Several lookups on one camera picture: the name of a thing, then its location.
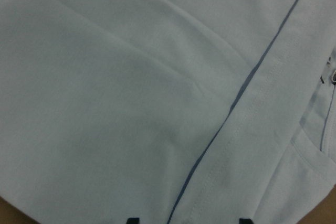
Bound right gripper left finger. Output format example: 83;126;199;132
127;217;140;224

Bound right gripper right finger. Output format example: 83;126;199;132
239;218;253;224

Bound light blue t-shirt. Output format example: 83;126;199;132
1;0;335;223

